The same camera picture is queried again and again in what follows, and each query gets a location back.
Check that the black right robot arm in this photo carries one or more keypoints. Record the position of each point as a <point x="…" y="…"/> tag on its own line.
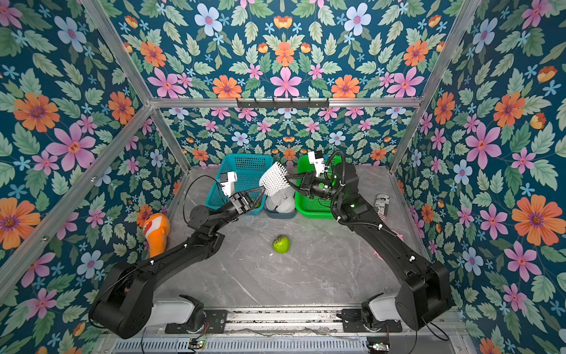
<point x="424" y="292"/>

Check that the pile of white foam nets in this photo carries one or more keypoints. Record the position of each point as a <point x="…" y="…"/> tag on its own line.
<point x="282" y="202"/>

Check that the striped drink can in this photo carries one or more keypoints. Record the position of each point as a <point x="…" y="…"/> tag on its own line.
<point x="381" y="205"/>

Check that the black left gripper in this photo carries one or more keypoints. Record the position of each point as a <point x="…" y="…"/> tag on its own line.
<point x="240" y="203"/>

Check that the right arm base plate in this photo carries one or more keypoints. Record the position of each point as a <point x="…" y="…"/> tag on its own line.
<point x="360" y="320"/>

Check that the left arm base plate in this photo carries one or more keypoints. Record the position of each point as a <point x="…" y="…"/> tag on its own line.
<point x="209" y="321"/>

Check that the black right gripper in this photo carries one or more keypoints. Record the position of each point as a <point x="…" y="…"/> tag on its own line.
<point x="305" y="182"/>

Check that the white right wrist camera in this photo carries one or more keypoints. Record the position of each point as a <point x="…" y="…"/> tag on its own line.
<point x="317" y="160"/>

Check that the grey bin of nets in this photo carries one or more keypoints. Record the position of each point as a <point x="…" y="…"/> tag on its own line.
<point x="277" y="215"/>

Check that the orange clownfish toy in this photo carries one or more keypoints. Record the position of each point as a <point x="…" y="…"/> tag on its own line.
<point x="156" y="231"/>

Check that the black hook rail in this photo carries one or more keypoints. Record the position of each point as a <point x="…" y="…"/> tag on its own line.
<point x="299" y="103"/>

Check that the bright green plastic basket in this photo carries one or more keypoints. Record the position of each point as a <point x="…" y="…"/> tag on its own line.
<point x="315" y="208"/>

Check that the teal plastic basket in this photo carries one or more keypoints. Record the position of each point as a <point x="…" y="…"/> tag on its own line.
<point x="249" y="169"/>

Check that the dark-topped green custard apple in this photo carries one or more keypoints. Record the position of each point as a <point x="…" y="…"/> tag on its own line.
<point x="281" y="244"/>

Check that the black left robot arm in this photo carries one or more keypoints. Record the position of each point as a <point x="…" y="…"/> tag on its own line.
<point x="125" y="304"/>

